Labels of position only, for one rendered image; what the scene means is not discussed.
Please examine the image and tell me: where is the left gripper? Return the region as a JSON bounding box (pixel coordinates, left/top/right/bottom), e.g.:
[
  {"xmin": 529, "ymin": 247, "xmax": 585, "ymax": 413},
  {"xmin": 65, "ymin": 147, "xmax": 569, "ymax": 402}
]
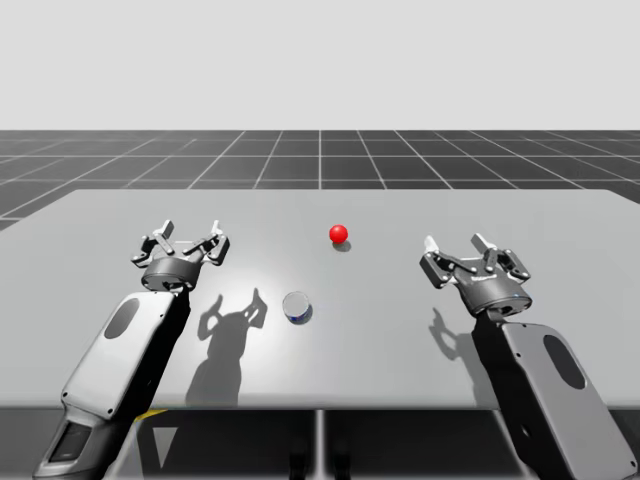
[{"xmin": 130, "ymin": 218, "xmax": 232, "ymax": 293}]

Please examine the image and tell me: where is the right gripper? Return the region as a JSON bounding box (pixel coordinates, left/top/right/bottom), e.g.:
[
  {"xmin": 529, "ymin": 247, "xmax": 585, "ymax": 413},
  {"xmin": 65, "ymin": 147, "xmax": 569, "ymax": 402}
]
[{"xmin": 418, "ymin": 232, "xmax": 534, "ymax": 318}]

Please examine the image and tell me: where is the blue flat can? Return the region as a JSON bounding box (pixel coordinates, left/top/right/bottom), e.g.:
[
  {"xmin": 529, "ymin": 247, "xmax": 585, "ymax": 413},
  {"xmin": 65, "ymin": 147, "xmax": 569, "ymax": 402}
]
[{"xmin": 281, "ymin": 290, "xmax": 313, "ymax": 324}]

